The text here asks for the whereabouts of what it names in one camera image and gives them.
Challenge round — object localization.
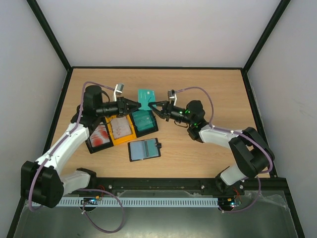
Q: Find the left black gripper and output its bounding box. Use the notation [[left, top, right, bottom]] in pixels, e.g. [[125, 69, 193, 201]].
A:
[[96, 97, 141, 118]]

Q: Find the teal credit card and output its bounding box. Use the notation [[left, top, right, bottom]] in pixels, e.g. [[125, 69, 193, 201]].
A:
[[144, 138, 160, 159], [138, 89, 156, 111]]

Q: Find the black card holder wallet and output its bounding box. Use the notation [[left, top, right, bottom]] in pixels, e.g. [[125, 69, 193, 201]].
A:
[[128, 138, 162, 162]]

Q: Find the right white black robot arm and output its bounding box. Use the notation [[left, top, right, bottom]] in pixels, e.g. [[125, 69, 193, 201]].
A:
[[148, 100, 274, 194]]

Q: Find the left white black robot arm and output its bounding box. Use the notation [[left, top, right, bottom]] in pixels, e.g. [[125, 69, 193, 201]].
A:
[[21, 81, 141, 212]]

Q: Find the teal cards stack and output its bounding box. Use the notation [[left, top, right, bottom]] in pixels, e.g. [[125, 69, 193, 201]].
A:
[[132, 110, 154, 131]]

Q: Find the black bin with teal cards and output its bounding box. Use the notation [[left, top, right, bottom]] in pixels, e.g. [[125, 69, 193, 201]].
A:
[[130, 110, 159, 138]]

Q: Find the yellow bin with white cards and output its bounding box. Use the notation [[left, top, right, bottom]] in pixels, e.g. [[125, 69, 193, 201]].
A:
[[106, 115, 137, 146]]

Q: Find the red white cards stack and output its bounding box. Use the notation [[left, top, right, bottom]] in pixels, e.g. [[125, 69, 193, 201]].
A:
[[90, 124, 110, 147]]

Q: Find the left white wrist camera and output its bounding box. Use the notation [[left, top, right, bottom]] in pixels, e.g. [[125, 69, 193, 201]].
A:
[[112, 83, 124, 102]]

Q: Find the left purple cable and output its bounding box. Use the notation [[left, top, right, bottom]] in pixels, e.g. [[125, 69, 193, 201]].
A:
[[28, 81, 117, 211]]

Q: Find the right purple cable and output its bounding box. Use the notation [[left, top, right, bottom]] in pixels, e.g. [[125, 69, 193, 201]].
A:
[[177, 86, 274, 214]]

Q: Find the black cage frame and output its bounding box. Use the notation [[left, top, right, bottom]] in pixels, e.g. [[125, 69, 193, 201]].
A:
[[7, 0, 305, 238]]

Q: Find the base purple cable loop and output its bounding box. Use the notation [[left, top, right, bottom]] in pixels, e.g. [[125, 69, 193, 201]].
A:
[[80, 189, 125, 233]]

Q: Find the light blue slotted cable duct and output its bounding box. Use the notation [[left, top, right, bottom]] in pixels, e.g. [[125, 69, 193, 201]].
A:
[[58, 197, 218, 208]]

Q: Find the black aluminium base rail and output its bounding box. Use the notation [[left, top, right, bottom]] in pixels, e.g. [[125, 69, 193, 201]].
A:
[[61, 176, 288, 196]]

